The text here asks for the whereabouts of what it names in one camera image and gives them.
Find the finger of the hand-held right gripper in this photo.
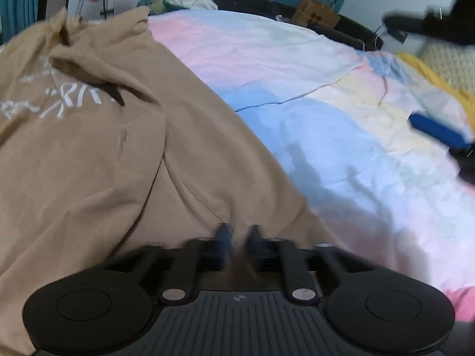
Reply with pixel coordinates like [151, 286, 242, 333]
[382, 11, 455, 43]
[408, 113, 475, 186]

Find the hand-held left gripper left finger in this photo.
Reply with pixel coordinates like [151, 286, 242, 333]
[107, 222, 237, 305]

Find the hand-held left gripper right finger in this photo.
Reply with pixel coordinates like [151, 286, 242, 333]
[246, 224, 357, 305]

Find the tan printed t-shirt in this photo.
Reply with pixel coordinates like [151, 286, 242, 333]
[0, 5, 357, 356]

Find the yellow blanket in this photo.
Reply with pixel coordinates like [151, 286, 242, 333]
[395, 52, 475, 105]

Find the cream knit pillow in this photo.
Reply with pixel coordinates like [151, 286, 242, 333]
[419, 42, 475, 94]

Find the black sofa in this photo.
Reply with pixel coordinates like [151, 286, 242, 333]
[308, 12, 384, 52]

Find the brown paper bag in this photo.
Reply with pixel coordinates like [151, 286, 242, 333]
[290, 0, 341, 29]

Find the pastel tie-dye bedsheet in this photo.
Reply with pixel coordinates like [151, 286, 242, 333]
[146, 5, 475, 323]

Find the white charging cable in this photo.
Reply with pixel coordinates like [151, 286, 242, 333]
[365, 24, 392, 50]

